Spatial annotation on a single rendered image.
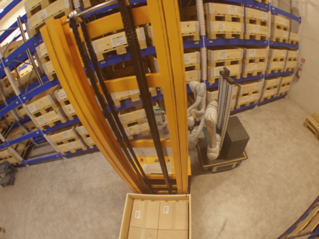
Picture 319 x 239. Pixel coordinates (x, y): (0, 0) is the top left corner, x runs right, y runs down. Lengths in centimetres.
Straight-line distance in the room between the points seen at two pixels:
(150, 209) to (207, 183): 125
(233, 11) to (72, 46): 267
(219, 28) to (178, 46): 218
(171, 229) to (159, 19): 184
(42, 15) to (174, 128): 252
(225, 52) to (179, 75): 229
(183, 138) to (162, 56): 52
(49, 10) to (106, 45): 118
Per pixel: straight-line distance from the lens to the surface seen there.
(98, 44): 228
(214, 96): 315
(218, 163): 255
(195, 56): 256
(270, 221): 289
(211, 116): 145
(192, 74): 264
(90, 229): 297
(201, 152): 264
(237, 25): 301
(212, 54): 271
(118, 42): 224
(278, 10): 427
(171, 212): 181
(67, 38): 92
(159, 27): 60
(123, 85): 85
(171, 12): 59
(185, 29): 240
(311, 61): 569
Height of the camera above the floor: 246
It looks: 40 degrees down
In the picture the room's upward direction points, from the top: 11 degrees counter-clockwise
